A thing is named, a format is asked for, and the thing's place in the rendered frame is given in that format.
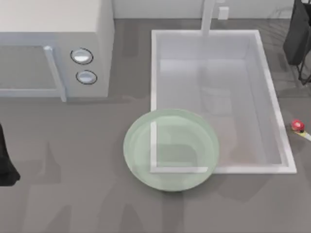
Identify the pale green glass plate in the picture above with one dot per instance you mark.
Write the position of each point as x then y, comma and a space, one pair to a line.
171, 150

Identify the white sink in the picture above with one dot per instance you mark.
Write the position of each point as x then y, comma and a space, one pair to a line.
218, 102

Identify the small silver microwave knob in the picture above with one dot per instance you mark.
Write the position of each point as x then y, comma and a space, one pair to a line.
86, 77

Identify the pale microwave oven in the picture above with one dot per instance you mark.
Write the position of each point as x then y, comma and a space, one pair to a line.
102, 48

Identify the large silver microwave knob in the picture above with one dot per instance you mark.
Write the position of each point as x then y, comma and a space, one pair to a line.
81, 56

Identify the tall white tap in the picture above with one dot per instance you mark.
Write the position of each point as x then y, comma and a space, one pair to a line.
206, 17

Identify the microwave oven door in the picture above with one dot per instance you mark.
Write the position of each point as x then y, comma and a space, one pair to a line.
22, 68

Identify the red and white small object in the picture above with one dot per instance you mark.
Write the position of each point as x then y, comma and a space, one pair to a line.
298, 126

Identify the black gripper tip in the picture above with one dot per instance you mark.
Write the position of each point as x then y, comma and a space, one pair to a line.
6, 160

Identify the black stand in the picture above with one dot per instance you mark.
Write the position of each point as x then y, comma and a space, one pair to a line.
297, 36

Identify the white wall socket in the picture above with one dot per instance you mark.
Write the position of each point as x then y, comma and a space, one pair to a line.
223, 12

